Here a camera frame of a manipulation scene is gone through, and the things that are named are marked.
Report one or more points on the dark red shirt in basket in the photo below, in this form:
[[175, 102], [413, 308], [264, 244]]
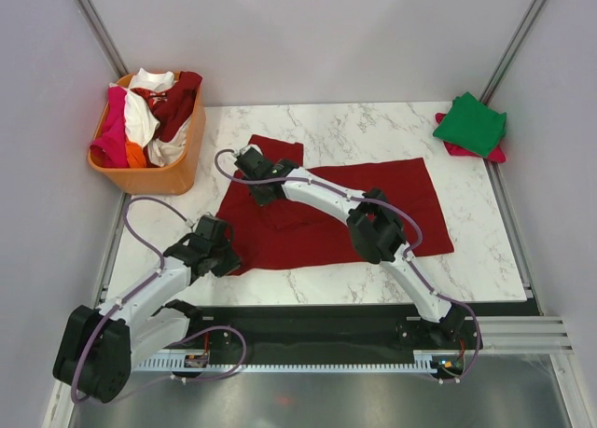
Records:
[[172, 107]]

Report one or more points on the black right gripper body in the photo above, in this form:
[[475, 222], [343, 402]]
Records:
[[260, 199]]

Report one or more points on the white slotted cable duct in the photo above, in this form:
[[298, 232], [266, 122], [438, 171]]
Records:
[[181, 361]]

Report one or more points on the aluminium frame post right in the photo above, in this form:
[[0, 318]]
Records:
[[526, 25]]

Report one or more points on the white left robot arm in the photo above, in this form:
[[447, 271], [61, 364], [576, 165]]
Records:
[[100, 346]]

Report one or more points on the orange t-shirt in basket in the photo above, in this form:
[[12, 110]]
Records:
[[135, 155]]

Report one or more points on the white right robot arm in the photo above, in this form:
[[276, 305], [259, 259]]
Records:
[[375, 227]]

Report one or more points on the orange plastic basket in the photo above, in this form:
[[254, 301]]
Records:
[[174, 179]]

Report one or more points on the aluminium frame post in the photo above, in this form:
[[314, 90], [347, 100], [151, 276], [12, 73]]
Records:
[[96, 24], [526, 25]]

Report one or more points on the pink t-shirt in basket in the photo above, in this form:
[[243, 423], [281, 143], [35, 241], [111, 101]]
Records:
[[110, 146]]

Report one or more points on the cream t-shirt in basket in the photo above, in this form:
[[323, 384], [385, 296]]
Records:
[[161, 154]]

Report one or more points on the white t-shirt in basket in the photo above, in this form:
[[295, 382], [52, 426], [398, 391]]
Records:
[[140, 124]]

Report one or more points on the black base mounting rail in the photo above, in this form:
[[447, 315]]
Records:
[[331, 332]]

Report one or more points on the green folded t-shirt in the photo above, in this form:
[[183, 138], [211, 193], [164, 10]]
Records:
[[472, 125]]

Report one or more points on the pink folded t-shirt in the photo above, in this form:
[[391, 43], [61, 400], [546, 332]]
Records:
[[497, 155]]

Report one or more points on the dark red t-shirt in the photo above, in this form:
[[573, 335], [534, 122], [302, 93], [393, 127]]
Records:
[[290, 235]]

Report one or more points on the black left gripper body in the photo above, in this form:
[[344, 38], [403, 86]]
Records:
[[224, 258]]

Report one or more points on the aluminium frame post left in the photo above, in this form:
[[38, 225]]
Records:
[[96, 24]]

